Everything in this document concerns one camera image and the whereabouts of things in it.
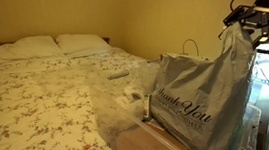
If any green and white carton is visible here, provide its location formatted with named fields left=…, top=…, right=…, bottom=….
left=141, top=93, right=155, bottom=122

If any small white pillow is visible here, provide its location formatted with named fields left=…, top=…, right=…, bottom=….
left=53, top=30, right=112, bottom=60

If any white cord loop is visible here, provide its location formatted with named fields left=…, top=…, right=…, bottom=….
left=181, top=38, right=201, bottom=58

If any grey remote control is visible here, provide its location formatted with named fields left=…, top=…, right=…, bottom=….
left=107, top=68, right=131, bottom=82

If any floral duvet bed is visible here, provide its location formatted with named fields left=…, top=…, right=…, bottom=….
left=0, top=35, right=155, bottom=150

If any grey thank you plastic bag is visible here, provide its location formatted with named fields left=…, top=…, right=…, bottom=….
left=145, top=12, right=261, bottom=150

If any large clear plastic storage box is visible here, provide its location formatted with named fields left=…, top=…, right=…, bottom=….
left=82, top=84, right=263, bottom=150

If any large white pillow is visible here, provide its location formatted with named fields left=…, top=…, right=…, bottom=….
left=0, top=30, right=67, bottom=75

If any white crumpled cloth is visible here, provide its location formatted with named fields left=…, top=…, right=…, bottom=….
left=117, top=83, right=146, bottom=109

